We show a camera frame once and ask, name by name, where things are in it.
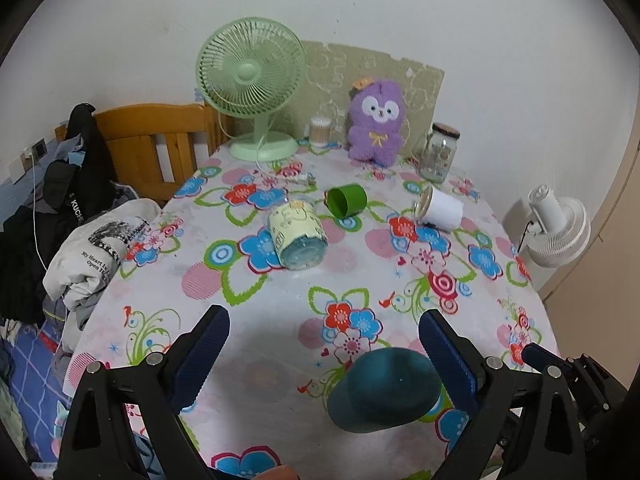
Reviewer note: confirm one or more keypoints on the dark cloth pile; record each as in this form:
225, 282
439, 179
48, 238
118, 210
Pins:
22, 265

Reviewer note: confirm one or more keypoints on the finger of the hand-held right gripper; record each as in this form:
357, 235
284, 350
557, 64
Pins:
534, 355

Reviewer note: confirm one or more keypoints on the blue checked bedsheet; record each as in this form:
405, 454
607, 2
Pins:
35, 375

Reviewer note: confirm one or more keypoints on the wooden chair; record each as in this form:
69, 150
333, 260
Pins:
140, 135

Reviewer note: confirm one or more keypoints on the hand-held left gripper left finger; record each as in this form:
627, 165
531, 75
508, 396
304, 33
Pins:
200, 355

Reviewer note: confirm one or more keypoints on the cotton swab container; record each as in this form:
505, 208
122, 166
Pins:
320, 132

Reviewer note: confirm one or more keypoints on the teal baseball cap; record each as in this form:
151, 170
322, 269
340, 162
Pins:
385, 390

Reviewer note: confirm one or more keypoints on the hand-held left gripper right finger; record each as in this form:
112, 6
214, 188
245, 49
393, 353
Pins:
447, 355

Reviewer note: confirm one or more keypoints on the pale yellow printed cup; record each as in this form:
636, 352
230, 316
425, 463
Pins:
297, 232

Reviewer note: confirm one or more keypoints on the white printed t-shirt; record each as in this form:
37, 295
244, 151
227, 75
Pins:
95, 255

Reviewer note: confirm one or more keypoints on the beige patterned board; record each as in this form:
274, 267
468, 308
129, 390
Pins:
327, 75

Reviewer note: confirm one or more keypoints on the green desk fan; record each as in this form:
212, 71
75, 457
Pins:
250, 72

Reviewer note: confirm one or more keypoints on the glass jar with dark lid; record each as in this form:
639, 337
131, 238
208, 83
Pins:
440, 155

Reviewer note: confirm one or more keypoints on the green plastic cup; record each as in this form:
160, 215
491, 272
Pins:
350, 199

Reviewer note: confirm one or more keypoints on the purple plush toy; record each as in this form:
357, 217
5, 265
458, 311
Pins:
377, 130

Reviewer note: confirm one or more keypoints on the black jacket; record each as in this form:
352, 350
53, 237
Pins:
82, 160

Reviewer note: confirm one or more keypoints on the white fan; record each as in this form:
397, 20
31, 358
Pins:
555, 230

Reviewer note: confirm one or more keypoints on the white sleeved glass cup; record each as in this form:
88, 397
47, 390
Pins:
442, 210

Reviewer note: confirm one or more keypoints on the wall socket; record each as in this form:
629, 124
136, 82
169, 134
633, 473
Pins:
35, 150

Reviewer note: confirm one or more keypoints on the floral tablecloth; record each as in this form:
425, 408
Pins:
280, 305

